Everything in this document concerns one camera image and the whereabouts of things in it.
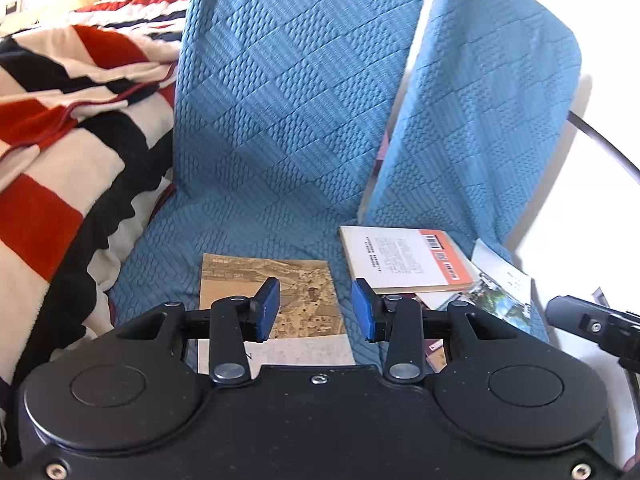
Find beige book orange stripe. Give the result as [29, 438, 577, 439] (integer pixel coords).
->
[340, 226, 480, 295]

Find brown map cover book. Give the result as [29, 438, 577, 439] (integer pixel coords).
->
[200, 254, 355, 377]

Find landscape photo notebook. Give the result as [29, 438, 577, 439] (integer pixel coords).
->
[416, 238, 533, 334]

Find black curved metal armrest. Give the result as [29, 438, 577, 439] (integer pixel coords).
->
[567, 112, 640, 183]

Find blue textured sofa cover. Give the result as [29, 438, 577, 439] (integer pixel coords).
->
[110, 0, 582, 365]

